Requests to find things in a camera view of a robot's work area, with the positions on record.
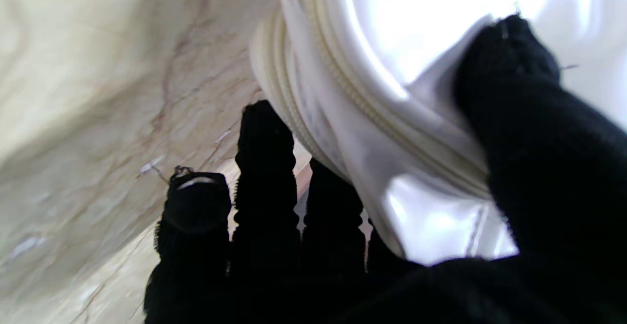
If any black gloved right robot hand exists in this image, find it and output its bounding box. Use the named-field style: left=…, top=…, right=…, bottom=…
left=144, top=14, right=627, bottom=324

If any cream white cosmetics bag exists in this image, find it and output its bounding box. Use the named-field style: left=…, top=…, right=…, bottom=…
left=249, top=0, right=627, bottom=266

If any tiny white table scrap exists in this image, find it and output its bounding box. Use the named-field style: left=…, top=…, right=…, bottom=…
left=140, top=155, right=168, bottom=177

